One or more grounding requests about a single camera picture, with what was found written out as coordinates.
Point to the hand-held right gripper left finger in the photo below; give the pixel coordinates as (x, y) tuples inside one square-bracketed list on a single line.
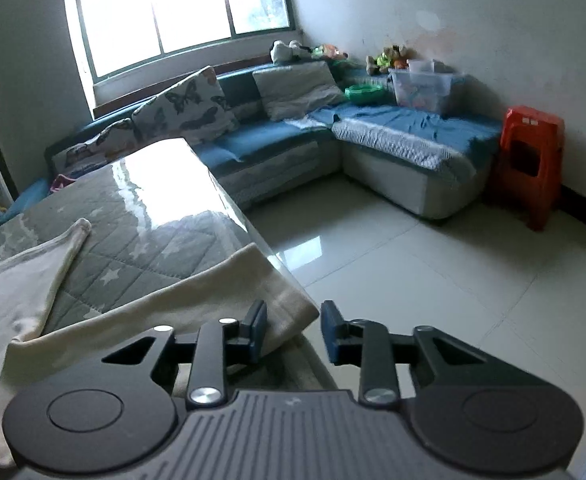
[(260, 330)]

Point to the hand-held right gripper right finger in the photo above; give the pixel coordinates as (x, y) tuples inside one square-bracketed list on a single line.
[(329, 330)]

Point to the cream knit garment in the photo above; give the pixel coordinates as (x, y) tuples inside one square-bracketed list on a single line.
[(173, 310)]

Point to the table with quilted cover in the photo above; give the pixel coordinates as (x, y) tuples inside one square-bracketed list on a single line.
[(138, 245)]

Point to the blue corner sofa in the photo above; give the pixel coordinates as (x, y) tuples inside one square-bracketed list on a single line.
[(273, 145)]

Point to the white lace sofa cover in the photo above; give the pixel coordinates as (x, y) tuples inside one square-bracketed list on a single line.
[(398, 142)]

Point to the blue sofa cover cloth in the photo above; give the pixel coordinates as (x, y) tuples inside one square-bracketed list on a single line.
[(413, 122)]

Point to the large butterfly print pillow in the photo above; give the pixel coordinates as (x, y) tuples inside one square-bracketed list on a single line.
[(193, 105)]

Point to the green plastic basin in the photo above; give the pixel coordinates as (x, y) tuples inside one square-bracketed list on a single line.
[(364, 95)]

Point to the plain grey pillow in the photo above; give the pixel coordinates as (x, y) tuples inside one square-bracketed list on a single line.
[(293, 90)]

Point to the long butterfly print pillow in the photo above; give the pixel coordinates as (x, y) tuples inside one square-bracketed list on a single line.
[(98, 147)]

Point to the pink cloth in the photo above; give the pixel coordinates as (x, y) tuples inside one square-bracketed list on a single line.
[(62, 184)]

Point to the clear plastic storage box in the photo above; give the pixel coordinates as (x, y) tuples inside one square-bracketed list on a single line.
[(423, 90)]

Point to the red plastic stool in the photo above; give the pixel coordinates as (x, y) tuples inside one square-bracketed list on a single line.
[(528, 160)]

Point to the brown wooden ledge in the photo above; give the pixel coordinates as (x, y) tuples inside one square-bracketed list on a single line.
[(123, 100)]

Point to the pile of plush toys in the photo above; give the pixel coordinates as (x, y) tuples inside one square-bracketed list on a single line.
[(388, 59)]

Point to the orange and green toy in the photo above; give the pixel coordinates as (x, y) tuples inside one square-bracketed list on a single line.
[(329, 52)]

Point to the black and white plush toy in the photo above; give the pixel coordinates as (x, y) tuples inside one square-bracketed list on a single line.
[(288, 51)]

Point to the green framed window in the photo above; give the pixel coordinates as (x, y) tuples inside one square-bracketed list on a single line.
[(173, 5)]

